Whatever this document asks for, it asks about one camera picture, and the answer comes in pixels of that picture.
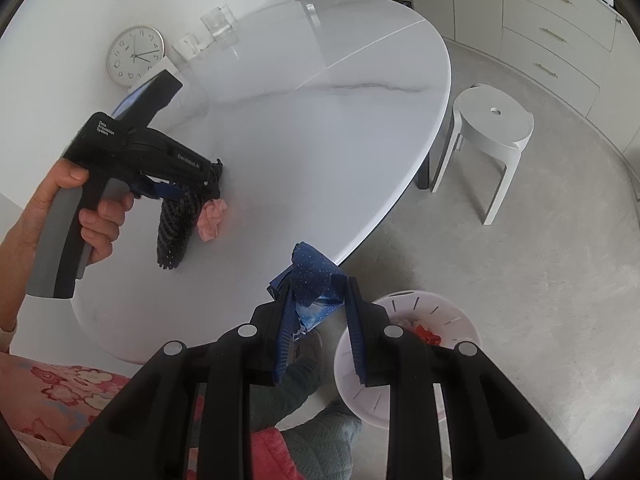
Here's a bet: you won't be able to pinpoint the black foam fruit net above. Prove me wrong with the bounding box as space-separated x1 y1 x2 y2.
156 191 206 270

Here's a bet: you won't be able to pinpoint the pink paper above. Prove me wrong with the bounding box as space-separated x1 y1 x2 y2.
196 198 228 243

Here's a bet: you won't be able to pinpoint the red paper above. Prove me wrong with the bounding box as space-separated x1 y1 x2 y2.
411 324 442 347

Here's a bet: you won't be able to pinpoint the dark blue wrapper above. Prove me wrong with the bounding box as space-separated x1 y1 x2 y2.
267 242 348 340

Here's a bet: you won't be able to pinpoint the white plastic trash basket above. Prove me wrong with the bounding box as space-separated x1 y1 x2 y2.
334 285 482 430

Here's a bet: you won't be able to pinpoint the person's left hand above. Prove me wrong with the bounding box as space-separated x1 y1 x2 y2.
1 158 134 334

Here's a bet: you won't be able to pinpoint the pink floral jacket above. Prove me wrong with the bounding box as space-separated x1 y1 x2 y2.
1 352 303 479

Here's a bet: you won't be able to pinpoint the white card stand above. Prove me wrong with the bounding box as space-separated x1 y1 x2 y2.
128 56 178 93

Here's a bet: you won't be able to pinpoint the small clear glass cup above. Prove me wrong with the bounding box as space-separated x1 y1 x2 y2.
172 32 201 62

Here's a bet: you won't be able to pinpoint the clear drinking glass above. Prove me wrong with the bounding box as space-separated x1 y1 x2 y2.
201 4 236 41

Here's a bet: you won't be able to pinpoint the person's grey quilted legs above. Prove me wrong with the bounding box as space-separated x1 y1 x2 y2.
250 330 362 479

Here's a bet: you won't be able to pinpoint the white round plastic stool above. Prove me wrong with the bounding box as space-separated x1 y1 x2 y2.
432 84 535 226

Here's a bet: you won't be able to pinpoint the beige drawer cabinet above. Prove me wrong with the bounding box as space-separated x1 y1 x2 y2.
449 0 632 116

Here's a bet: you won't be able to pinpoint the round white wall clock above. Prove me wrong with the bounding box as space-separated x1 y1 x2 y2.
105 25 165 88

